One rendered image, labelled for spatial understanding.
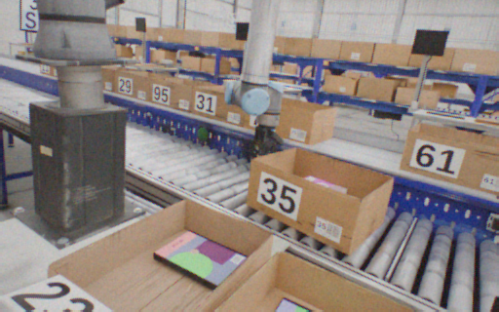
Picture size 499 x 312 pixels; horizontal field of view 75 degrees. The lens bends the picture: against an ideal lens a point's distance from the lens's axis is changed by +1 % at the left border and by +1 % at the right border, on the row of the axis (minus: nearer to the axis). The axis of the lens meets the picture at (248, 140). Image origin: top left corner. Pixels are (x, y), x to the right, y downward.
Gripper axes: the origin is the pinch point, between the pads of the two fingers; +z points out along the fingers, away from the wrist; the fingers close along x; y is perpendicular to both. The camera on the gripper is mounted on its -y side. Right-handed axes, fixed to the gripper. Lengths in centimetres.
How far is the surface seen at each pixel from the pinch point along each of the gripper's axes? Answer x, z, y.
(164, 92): -97, -17, -29
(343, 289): 51, -2, 49
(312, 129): 5.6, -15.8, -29.7
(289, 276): 40, 1, 50
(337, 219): 40.0, -3.1, 23.2
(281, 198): 20.7, -2.2, 21.8
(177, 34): -588, -79, -482
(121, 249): 6, 1, 69
